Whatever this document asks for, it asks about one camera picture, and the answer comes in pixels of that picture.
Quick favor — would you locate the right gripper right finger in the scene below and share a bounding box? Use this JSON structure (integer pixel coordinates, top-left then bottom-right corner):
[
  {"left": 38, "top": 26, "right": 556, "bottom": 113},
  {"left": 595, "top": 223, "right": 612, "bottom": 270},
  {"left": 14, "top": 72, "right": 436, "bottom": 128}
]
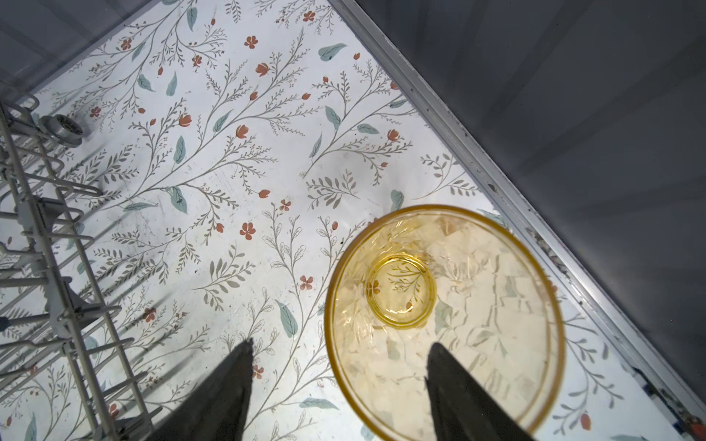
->
[{"left": 425, "top": 343, "right": 532, "bottom": 441}]

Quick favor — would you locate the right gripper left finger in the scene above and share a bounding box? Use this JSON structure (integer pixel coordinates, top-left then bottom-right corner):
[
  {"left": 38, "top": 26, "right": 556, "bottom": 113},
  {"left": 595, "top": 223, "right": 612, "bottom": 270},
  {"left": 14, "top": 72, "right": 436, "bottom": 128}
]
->
[{"left": 148, "top": 339, "right": 254, "bottom": 441}]

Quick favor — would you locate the yellow transparent glass cup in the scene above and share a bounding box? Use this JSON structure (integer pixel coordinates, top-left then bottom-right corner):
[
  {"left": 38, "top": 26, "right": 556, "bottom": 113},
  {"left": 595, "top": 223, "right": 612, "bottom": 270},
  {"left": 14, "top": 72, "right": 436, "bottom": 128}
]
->
[{"left": 324, "top": 205, "right": 566, "bottom": 440}]

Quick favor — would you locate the grey wire dish rack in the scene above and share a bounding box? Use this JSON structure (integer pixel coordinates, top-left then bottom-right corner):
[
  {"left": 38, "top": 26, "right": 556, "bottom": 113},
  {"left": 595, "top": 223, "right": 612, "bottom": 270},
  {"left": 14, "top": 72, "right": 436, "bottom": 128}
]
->
[{"left": 1, "top": 95, "right": 154, "bottom": 440}]

